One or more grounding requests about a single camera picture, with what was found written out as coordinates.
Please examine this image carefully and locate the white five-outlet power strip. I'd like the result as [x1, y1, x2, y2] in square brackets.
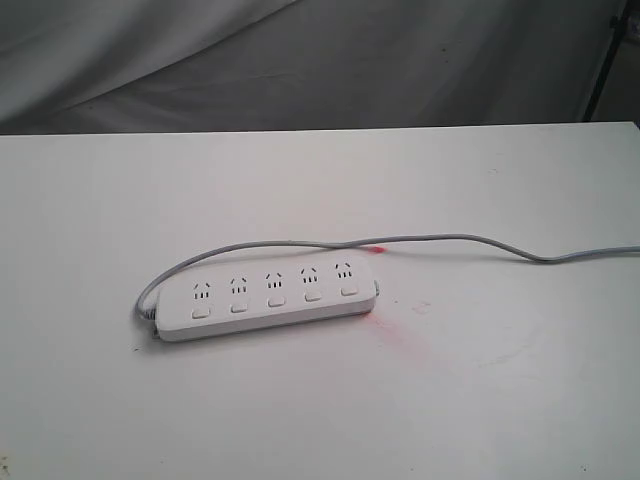
[155, 252, 379, 342]

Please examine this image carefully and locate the grey backdrop cloth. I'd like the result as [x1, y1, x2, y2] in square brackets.
[1, 1, 628, 134]

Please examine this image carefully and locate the black tripod stand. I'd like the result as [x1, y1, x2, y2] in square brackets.
[581, 0, 633, 123]

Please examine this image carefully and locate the grey power cord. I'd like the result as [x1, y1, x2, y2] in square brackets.
[133, 232, 640, 321]

